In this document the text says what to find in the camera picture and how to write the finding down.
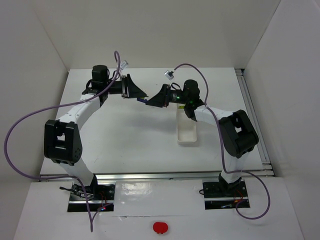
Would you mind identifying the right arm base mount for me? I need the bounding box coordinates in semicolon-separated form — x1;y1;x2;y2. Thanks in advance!
198;181;250;210

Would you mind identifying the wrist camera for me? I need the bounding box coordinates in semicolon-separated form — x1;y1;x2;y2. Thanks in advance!
119;60;129;71
164;70;175;81

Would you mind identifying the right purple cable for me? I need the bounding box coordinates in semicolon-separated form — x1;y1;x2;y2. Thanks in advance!
173;62;271;221

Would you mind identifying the red round button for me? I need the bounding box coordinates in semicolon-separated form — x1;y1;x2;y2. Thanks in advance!
152;221;169;235

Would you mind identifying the purple lego brick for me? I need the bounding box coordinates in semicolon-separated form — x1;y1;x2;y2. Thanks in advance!
137;97;148;104

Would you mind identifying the white divided sorting tray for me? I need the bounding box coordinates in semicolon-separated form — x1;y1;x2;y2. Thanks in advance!
176;103;197;146

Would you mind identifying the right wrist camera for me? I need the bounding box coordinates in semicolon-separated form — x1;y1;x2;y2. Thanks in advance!
164;70;175;81

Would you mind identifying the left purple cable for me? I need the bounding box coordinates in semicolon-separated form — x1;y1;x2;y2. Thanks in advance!
3;50;126;233

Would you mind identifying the aluminium rail frame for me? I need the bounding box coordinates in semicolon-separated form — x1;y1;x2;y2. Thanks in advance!
37;67;276;182

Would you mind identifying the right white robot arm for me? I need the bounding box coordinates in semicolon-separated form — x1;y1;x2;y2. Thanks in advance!
145;79;259;194

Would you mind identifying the purple cable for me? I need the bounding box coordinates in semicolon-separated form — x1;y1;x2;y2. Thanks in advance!
3;50;126;233
173;62;271;221

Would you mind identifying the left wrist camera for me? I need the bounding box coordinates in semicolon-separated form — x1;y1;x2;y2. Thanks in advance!
119;60;129;71

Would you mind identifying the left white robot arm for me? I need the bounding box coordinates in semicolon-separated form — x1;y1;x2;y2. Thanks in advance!
44;62;147;194

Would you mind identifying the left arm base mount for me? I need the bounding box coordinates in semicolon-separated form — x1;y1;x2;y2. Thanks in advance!
59;184;116;213

